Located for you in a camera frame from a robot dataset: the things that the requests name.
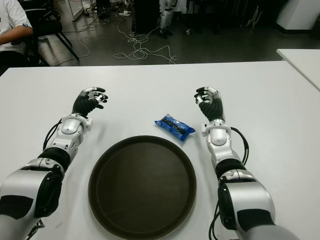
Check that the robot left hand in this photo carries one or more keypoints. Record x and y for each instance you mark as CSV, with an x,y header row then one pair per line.
x,y
83,105

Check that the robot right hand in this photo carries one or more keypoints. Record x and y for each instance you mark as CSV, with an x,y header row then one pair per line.
x,y
212,108

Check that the blue Oreo packet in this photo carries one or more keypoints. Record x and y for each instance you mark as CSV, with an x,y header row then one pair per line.
x,y
175,126

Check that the silver black robot left arm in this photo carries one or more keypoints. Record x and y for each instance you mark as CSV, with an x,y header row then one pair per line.
x,y
70,126

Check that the silver black robot right arm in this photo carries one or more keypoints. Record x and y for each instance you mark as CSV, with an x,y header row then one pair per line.
x,y
217,136

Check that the black chair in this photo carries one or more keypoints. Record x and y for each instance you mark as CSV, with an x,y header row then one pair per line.
x,y
47,25

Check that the white board panel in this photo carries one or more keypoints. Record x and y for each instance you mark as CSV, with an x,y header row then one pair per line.
x,y
77,10

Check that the white power strip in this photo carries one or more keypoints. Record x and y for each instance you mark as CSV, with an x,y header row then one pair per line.
x,y
124,13

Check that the round dark brown tray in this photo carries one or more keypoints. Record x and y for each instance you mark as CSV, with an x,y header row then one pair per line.
x,y
142,187

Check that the neighbouring white table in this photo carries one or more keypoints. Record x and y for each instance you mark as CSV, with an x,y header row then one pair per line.
x,y
305,62

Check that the black wheeled cabinet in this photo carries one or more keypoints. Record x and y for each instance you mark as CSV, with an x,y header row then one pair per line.
x,y
147,15

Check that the person in white t-shirt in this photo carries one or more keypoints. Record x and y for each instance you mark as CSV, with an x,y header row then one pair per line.
x,y
12,20

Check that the white pedestal with black base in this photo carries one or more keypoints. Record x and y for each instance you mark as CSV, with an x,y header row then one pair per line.
x,y
300,15

